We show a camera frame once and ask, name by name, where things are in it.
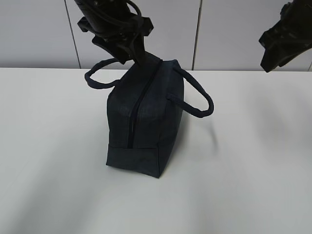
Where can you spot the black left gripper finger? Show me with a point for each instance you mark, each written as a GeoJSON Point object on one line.
{"type": "Point", "coordinates": [116, 52]}
{"type": "Point", "coordinates": [137, 50]}

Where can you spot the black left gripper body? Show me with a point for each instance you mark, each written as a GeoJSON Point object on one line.
{"type": "Point", "coordinates": [134, 26]}

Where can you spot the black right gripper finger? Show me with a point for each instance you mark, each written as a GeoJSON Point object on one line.
{"type": "Point", "coordinates": [291, 54]}
{"type": "Point", "coordinates": [275, 55]}

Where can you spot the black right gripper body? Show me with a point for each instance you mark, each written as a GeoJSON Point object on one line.
{"type": "Point", "coordinates": [294, 26]}

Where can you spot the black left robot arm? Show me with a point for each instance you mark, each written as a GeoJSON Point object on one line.
{"type": "Point", "coordinates": [113, 11]}

